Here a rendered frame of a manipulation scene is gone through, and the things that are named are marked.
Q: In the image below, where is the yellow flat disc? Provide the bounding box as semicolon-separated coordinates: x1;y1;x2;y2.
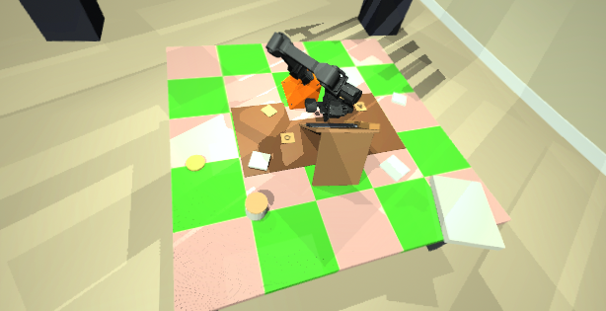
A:
186;155;205;171

